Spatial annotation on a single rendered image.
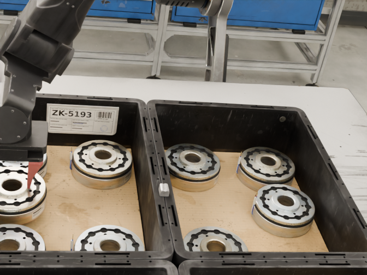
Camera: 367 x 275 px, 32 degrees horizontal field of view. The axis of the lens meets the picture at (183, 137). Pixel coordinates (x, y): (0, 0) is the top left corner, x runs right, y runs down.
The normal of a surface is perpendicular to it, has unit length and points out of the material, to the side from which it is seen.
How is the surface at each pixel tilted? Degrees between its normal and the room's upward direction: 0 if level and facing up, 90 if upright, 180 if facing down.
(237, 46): 0
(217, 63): 65
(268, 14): 90
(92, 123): 90
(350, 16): 90
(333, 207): 90
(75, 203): 0
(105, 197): 0
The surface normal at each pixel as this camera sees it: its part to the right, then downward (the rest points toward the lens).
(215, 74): 0.22, 0.17
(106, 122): 0.14, 0.57
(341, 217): -0.98, -0.04
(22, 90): 0.60, -0.65
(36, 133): 0.14, -0.81
